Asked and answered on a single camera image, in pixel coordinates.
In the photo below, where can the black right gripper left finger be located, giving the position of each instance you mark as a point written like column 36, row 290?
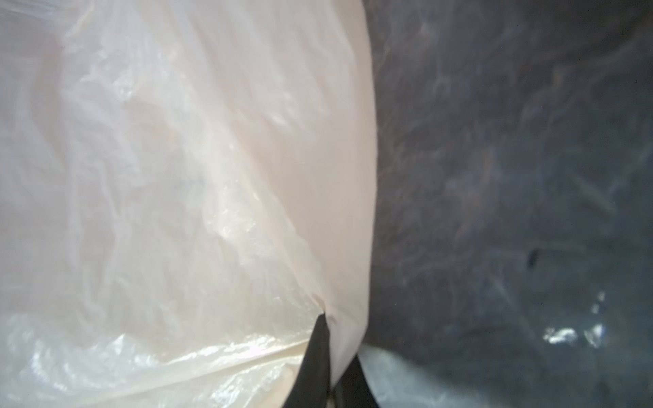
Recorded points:
column 312, row 385

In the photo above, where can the cream plastic bag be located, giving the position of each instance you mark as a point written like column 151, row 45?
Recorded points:
column 185, row 187

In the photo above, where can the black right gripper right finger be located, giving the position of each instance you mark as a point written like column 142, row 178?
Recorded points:
column 352, row 389

